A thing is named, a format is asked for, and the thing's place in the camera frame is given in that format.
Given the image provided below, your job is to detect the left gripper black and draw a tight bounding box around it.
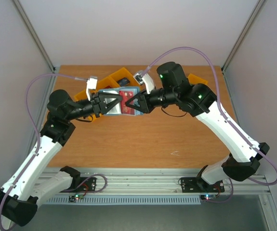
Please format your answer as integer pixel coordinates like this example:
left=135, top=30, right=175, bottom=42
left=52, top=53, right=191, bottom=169
left=66, top=92, right=124, bottom=121

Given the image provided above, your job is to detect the red credit card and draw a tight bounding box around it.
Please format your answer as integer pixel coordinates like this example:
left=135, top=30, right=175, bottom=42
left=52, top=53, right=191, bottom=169
left=119, top=90, right=137, bottom=116

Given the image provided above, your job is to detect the teal leather card holder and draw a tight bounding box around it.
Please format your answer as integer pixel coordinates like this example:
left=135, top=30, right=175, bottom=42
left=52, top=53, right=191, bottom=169
left=97, top=86, right=144, bottom=118

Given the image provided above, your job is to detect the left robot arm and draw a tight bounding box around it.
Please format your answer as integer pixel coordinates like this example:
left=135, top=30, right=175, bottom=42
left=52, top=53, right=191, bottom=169
left=0, top=90, right=122, bottom=231

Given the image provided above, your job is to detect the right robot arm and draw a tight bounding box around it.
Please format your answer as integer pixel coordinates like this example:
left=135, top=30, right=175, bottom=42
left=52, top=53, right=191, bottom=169
left=125, top=62, right=269, bottom=191

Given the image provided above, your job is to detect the blue credit card in bin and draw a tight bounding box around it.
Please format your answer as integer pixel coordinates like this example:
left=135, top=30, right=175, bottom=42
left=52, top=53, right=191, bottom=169
left=117, top=77, right=130, bottom=87

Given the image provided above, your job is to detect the yellow three-compartment bin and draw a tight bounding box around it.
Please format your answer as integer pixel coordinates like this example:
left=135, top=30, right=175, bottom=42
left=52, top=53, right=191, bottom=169
left=74, top=67, right=139, bottom=122

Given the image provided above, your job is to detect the small yellow bin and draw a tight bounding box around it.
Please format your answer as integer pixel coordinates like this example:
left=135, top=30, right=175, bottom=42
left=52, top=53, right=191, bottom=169
left=187, top=74, right=208, bottom=85

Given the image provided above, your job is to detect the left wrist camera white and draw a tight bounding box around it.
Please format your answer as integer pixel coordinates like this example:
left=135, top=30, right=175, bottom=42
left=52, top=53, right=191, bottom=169
left=85, top=76, right=98, bottom=101

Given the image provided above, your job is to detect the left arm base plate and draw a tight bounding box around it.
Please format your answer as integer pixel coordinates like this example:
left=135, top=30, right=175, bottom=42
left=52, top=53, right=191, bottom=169
left=70, top=177, right=97, bottom=193

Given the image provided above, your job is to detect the aluminium rail frame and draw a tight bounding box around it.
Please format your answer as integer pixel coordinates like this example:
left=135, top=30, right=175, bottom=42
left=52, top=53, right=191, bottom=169
left=6, top=167, right=271, bottom=195

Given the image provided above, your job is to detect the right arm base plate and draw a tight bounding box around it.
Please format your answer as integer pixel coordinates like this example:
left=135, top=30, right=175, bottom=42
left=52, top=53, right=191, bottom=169
left=178, top=177, right=225, bottom=193

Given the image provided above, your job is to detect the grey slotted cable duct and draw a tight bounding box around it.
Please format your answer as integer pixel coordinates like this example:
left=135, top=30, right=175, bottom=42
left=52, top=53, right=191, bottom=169
left=46, top=194, right=200, bottom=205

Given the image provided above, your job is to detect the left aluminium corner post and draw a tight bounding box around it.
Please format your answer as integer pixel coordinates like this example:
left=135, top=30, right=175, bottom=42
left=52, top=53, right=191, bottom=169
left=11, top=0, right=55, bottom=72

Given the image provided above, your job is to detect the aluminium corner post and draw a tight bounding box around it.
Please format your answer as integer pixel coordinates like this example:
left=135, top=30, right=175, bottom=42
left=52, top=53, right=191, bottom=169
left=221, top=0, right=267, bottom=74
left=11, top=0, right=55, bottom=72

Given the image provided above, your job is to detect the right aluminium corner post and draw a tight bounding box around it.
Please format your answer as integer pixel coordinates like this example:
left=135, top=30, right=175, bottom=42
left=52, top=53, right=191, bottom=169
left=221, top=0, right=267, bottom=74

